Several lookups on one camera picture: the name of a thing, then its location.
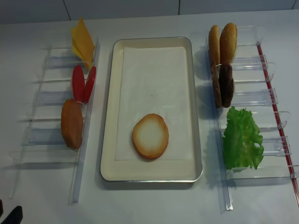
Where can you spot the front yellow cheese slice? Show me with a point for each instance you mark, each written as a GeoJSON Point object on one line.
{"type": "Point", "coordinates": [84, 43]}

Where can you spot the orange bun slice in rack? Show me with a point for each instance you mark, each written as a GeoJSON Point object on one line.
{"type": "Point", "coordinates": [72, 124]}

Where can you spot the white paper liner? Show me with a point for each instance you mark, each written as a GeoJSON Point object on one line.
{"type": "Point", "coordinates": [155, 80]}

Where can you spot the light brown meat patty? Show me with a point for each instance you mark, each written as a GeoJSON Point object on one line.
{"type": "Point", "coordinates": [216, 87]}

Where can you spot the red tomato slice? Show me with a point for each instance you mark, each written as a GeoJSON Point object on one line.
{"type": "Point", "coordinates": [78, 83]}
{"type": "Point", "coordinates": [89, 84]}

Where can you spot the left top bun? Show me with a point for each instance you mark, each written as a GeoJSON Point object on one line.
{"type": "Point", "coordinates": [214, 45]}

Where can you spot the left red tomato slice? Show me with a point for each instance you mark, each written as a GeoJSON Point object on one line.
{"type": "Point", "coordinates": [78, 83]}

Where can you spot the dark brown meat patty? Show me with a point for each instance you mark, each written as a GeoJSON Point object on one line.
{"type": "Point", "coordinates": [226, 84]}

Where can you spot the yellow cheese slice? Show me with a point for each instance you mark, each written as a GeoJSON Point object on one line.
{"type": "Point", "coordinates": [84, 43]}
{"type": "Point", "coordinates": [74, 47]}

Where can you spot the bottom bun slice on tray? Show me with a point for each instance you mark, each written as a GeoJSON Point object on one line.
{"type": "Point", "coordinates": [150, 136]}

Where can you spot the right red tomato slice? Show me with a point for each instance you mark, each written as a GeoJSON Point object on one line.
{"type": "Point", "coordinates": [89, 84]}

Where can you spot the right top bun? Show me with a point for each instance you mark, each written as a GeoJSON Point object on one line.
{"type": "Point", "coordinates": [228, 43]}

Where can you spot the clear acrylic rack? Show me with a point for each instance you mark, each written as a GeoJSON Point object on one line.
{"type": "Point", "coordinates": [253, 93]}
{"type": "Point", "coordinates": [42, 143]}

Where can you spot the green lettuce leaf in rack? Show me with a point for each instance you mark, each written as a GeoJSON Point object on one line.
{"type": "Point", "coordinates": [242, 141]}

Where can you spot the cream metal tray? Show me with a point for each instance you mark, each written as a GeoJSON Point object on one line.
{"type": "Point", "coordinates": [144, 170]}

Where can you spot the right clear acrylic rack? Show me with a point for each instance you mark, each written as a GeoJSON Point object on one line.
{"type": "Point", "coordinates": [253, 93]}

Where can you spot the left clear acrylic rack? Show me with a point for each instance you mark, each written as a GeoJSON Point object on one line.
{"type": "Point", "coordinates": [42, 143]}

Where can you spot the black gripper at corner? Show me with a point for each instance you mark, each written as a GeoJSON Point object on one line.
{"type": "Point", "coordinates": [15, 216]}

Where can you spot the rear yellow cheese slice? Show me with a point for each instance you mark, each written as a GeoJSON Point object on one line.
{"type": "Point", "coordinates": [74, 47]}

